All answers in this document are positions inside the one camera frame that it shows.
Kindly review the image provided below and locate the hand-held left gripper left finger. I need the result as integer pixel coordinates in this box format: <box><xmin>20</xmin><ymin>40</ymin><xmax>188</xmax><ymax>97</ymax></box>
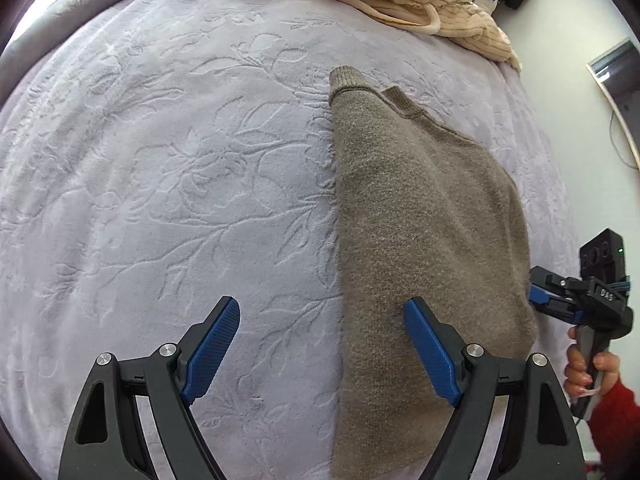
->
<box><xmin>57</xmin><ymin>296</ymin><xmax>241</xmax><ymax>480</ymax></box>

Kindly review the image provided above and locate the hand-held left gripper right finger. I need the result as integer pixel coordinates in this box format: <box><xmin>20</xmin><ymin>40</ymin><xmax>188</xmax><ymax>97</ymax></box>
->
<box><xmin>403</xmin><ymin>297</ymin><xmax>589</xmax><ymax>480</ymax></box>

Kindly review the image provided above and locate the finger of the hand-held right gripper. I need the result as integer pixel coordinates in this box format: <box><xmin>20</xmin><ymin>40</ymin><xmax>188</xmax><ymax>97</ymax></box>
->
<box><xmin>529</xmin><ymin>266</ymin><xmax>584</xmax><ymax>297</ymax></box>
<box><xmin>527</xmin><ymin>284</ymin><xmax>584</xmax><ymax>327</ymax></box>

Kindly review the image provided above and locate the brown knit sweater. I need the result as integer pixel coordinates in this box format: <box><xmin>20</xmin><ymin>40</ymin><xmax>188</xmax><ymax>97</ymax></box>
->
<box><xmin>329</xmin><ymin>66</ymin><xmax>539</xmax><ymax>480</ymax></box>

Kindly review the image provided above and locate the person's right hand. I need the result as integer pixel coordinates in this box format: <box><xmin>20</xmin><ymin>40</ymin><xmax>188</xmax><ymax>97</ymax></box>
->
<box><xmin>564</xmin><ymin>327</ymin><xmax>622</xmax><ymax>401</ymax></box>

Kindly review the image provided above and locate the white framed monitor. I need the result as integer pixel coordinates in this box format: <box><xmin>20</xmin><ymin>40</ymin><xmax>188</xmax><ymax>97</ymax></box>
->
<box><xmin>586</xmin><ymin>37</ymin><xmax>640</xmax><ymax>171</ymax></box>

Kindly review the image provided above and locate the lavender embossed blanket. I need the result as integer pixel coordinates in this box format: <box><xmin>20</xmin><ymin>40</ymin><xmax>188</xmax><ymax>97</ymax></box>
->
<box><xmin>0</xmin><ymin>0</ymin><xmax>583</xmax><ymax>480</ymax></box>

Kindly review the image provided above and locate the thin black cable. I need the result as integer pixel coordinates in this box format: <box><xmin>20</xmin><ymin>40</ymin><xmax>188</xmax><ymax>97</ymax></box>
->
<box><xmin>609</xmin><ymin>109</ymin><xmax>639</xmax><ymax>168</ymax></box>

